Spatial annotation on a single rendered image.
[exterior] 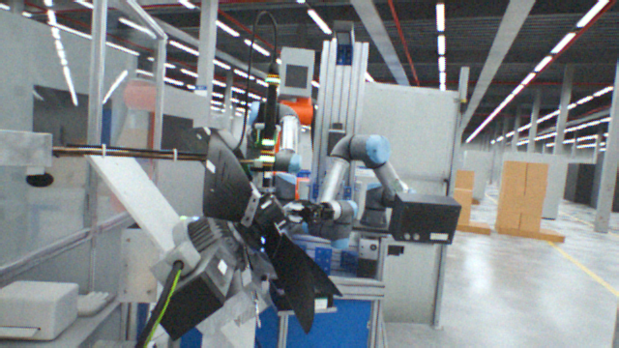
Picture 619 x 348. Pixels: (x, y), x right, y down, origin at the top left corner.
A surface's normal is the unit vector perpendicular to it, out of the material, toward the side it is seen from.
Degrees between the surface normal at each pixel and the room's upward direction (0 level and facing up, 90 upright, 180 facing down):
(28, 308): 90
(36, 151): 90
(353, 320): 90
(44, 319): 90
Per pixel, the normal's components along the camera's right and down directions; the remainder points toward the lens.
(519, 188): -0.34, 0.04
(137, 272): 0.10, 0.08
